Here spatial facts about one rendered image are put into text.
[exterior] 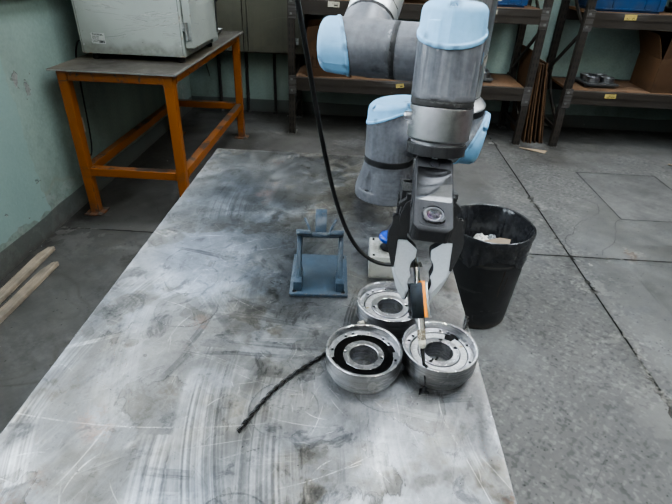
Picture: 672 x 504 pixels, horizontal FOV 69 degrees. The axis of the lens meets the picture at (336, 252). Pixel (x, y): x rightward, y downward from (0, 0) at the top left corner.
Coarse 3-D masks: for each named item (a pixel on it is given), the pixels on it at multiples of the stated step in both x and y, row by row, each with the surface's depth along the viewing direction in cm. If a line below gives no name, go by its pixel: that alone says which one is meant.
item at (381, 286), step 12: (372, 288) 80; (384, 288) 81; (396, 288) 81; (360, 300) 78; (384, 300) 79; (396, 300) 78; (360, 312) 75; (396, 312) 80; (372, 324) 74; (384, 324) 73; (396, 324) 72; (408, 324) 73; (396, 336) 74
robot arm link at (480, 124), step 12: (480, 0) 88; (492, 0) 89; (492, 12) 90; (492, 24) 92; (480, 72) 97; (480, 84) 99; (480, 96) 104; (480, 108) 101; (480, 120) 102; (480, 132) 102; (468, 144) 103; (480, 144) 103; (468, 156) 105
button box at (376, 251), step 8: (376, 240) 91; (376, 248) 89; (384, 248) 88; (376, 256) 86; (384, 256) 87; (368, 264) 90; (376, 264) 87; (368, 272) 88; (376, 272) 88; (384, 272) 88; (392, 272) 88
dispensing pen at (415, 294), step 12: (420, 264) 66; (408, 288) 65; (420, 288) 64; (408, 300) 67; (420, 300) 64; (408, 312) 67; (420, 312) 64; (420, 324) 65; (420, 336) 65; (420, 348) 65
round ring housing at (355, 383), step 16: (336, 336) 70; (384, 336) 71; (352, 352) 69; (368, 352) 70; (400, 352) 66; (336, 368) 64; (368, 368) 65; (352, 384) 64; (368, 384) 63; (384, 384) 64
